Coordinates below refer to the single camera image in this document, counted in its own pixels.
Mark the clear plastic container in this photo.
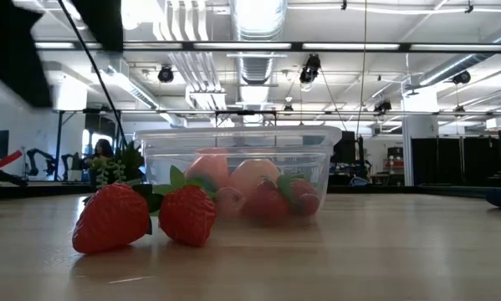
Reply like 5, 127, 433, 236
133, 125, 343, 219

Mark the orange toy carrot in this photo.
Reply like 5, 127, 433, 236
228, 158, 282, 197

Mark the pink toy peach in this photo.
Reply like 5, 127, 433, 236
185, 148, 230, 189

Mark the red toy strawberry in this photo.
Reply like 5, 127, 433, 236
157, 166, 218, 247
277, 173, 321, 217
72, 182, 151, 255
241, 177, 291, 223

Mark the green artificial succulent plant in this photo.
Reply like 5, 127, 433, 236
89, 141, 146, 190

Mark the person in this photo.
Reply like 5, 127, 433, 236
84, 138, 115, 179

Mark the white pillar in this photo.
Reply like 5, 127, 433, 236
401, 89, 440, 187

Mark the black partition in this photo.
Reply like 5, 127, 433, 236
411, 135, 500, 187

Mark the black hanging camera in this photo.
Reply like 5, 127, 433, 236
157, 65, 176, 84
373, 99, 393, 115
452, 70, 473, 85
299, 54, 322, 85

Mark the silver air duct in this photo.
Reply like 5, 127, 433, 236
228, 0, 289, 126

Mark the thin black cable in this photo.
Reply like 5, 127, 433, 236
57, 0, 129, 148

